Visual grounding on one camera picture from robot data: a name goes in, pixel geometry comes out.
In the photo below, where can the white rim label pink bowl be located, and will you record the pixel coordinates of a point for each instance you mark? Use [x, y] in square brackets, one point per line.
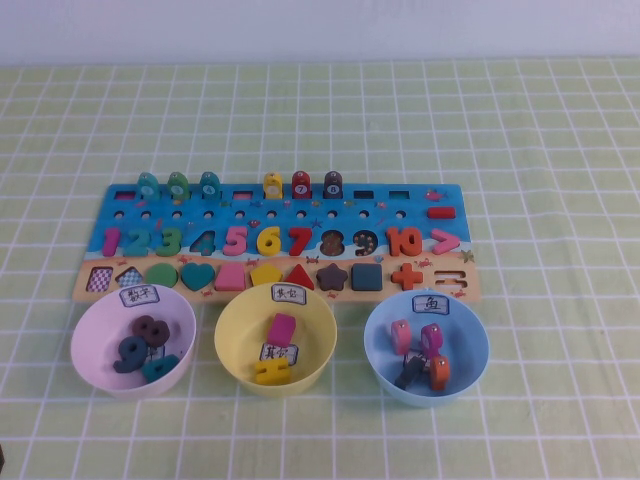
[140, 296]

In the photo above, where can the pink number one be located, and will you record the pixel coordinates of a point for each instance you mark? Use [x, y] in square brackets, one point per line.
[112, 241]

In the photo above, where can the white rim label yellow bowl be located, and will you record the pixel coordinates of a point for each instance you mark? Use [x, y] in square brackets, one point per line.
[288, 293]

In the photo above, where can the pink greater-than sign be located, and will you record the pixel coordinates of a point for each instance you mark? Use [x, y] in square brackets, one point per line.
[450, 242]

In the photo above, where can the brown star piece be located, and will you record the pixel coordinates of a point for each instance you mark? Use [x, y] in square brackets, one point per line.
[332, 277]

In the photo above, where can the red minus sign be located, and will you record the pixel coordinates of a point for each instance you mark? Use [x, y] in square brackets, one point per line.
[440, 213]

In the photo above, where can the pink number five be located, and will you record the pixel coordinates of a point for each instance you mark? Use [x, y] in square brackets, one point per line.
[236, 242]

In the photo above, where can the brown number eight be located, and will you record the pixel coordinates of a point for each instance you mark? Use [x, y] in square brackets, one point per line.
[141, 327]

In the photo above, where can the orange number ten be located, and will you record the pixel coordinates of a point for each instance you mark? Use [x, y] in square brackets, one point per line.
[396, 242]

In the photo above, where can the light blue plastic bowl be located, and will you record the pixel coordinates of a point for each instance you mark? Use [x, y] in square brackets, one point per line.
[465, 350]

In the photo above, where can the orange fish piece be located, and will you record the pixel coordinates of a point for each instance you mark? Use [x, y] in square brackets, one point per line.
[440, 372]

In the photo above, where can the magenta rectangle piece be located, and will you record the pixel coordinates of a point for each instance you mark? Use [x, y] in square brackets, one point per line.
[281, 329]

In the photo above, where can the dark blue square piece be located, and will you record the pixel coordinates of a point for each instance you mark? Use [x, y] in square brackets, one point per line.
[367, 277]

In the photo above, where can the teal heart piece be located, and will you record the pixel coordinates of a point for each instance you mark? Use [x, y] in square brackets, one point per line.
[197, 275]

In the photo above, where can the brown fish piece eight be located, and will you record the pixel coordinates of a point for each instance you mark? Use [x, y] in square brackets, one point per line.
[332, 186]

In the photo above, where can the yellow plastic bowl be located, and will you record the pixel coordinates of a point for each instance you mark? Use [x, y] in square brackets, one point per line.
[315, 340]

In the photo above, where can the dark blue fish piece nine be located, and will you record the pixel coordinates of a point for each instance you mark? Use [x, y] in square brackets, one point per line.
[409, 374]

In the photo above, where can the green circle piece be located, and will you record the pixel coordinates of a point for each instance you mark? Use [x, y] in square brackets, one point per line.
[162, 276]

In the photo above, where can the green fish piece three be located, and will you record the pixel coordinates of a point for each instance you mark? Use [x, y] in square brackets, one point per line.
[177, 187]

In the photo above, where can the dark blue number nine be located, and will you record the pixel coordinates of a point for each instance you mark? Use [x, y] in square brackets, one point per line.
[125, 361]

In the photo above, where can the blue ocean puzzle board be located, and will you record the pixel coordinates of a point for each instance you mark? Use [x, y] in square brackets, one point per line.
[320, 219]

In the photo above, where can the yellow pentagon piece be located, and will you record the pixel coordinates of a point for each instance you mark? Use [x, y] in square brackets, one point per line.
[267, 276]

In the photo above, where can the pink trapezoid piece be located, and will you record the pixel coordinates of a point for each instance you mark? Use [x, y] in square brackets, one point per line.
[230, 278]

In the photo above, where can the green number three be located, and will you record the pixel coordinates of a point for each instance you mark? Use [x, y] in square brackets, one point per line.
[170, 241]

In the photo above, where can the orange plus sign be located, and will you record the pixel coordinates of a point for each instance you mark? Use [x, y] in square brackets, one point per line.
[407, 277]

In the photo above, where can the white rim label blue bowl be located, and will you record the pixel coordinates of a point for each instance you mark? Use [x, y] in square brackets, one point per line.
[431, 304]

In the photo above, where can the green checkered tablecloth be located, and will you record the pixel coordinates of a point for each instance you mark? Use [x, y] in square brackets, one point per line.
[525, 150]

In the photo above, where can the red triangle piece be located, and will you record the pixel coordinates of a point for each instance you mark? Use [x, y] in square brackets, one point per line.
[299, 280]

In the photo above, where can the teal number four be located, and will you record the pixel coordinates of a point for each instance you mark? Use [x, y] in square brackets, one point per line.
[162, 369]

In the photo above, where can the yellow equals sign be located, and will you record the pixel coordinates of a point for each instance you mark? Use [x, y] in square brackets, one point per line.
[272, 375]

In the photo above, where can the pink plastic bowl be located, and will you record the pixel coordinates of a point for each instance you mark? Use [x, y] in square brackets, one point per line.
[95, 345]

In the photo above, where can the yellow fish piece six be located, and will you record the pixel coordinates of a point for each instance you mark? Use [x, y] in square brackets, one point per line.
[272, 187]

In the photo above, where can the magenta fish piece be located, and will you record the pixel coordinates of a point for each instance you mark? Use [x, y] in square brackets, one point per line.
[432, 339]

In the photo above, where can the teal fish piece four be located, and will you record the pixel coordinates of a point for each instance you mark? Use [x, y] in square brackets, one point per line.
[209, 186]

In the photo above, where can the blue number two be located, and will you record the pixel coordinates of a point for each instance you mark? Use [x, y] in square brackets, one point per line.
[140, 248]

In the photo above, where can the red fish piece seven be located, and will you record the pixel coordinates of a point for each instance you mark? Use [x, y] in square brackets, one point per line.
[301, 186]

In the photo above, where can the pink fish piece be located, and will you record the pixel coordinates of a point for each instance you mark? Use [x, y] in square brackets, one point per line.
[400, 337]

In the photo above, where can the white inner label pink bowl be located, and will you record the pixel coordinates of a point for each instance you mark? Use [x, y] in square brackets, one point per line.
[159, 352]

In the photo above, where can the yellow number six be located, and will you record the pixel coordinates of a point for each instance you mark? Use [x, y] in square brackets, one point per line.
[264, 244]

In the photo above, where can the white inner label yellow bowl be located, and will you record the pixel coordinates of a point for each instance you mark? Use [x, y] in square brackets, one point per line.
[279, 351]

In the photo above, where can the red number seven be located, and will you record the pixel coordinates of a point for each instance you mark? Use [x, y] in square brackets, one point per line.
[301, 239]

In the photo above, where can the teal fish piece two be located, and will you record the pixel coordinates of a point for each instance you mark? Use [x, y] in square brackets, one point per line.
[147, 187]

